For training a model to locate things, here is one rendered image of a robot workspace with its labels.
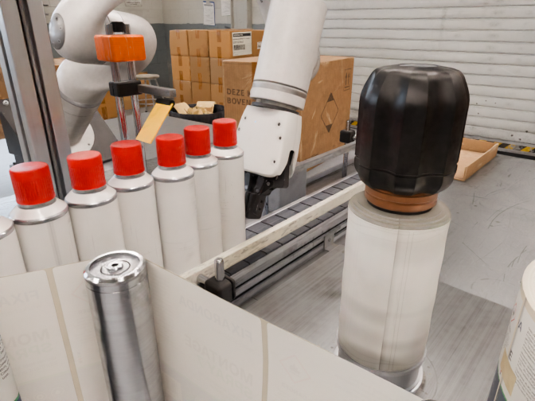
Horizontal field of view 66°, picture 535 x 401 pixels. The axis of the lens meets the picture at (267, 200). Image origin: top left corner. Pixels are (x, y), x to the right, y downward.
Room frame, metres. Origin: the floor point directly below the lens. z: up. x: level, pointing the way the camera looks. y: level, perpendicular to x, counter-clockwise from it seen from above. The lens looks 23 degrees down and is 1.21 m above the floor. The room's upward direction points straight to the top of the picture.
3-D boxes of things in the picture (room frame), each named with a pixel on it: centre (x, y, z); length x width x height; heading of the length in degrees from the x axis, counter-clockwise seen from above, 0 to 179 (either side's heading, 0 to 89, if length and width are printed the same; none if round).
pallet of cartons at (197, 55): (4.85, 0.37, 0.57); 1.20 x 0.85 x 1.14; 144
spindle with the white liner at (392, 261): (0.33, -0.11, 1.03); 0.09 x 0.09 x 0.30
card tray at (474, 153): (1.20, -0.51, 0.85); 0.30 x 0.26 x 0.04; 139
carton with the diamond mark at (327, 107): (1.18, -0.06, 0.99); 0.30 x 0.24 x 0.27; 147
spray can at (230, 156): (0.57, 0.06, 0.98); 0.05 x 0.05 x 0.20
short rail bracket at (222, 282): (0.43, 0.06, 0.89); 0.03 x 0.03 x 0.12; 49
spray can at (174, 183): (0.48, 0.12, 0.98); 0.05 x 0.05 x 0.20
